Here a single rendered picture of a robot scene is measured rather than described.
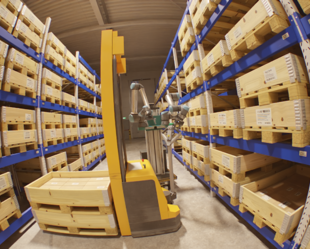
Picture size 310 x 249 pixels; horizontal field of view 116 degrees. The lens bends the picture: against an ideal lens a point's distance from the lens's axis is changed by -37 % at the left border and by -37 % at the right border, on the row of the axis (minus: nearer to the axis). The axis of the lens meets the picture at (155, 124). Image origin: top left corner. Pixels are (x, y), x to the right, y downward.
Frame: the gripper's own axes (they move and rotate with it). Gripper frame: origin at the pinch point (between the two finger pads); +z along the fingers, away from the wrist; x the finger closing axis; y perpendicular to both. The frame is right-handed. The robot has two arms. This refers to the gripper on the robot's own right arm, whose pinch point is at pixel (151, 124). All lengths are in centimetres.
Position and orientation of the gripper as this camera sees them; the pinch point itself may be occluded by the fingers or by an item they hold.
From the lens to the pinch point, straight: 247.0
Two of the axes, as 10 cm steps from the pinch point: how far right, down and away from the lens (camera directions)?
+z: 3.3, 8.9, -3.3
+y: -2.7, 4.2, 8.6
